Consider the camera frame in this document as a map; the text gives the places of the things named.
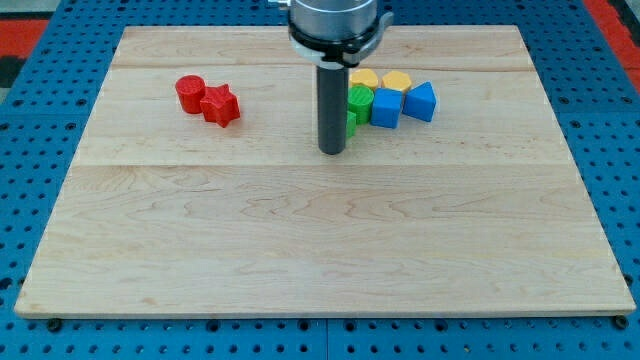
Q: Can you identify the yellow heart block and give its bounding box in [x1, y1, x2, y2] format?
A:
[349, 68, 379, 91]

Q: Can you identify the green star block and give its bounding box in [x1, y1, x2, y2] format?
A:
[346, 111, 357, 138]

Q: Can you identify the blue triangular prism block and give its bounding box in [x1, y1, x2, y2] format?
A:
[402, 81, 437, 122]

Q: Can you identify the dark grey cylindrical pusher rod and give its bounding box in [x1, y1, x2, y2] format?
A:
[316, 67, 348, 155]

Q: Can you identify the red cylinder block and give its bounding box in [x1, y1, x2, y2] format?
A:
[175, 75, 206, 114]

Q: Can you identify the light wooden board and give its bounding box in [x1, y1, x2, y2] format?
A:
[15, 25, 636, 319]

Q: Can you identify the red star block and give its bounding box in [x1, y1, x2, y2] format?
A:
[200, 84, 241, 128]

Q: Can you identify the yellow hexagon block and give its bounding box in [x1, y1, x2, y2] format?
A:
[381, 70, 413, 94]

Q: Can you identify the green cylinder block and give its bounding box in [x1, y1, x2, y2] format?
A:
[348, 85, 374, 125]

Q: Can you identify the blue cube block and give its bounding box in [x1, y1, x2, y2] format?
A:
[370, 88, 403, 129]

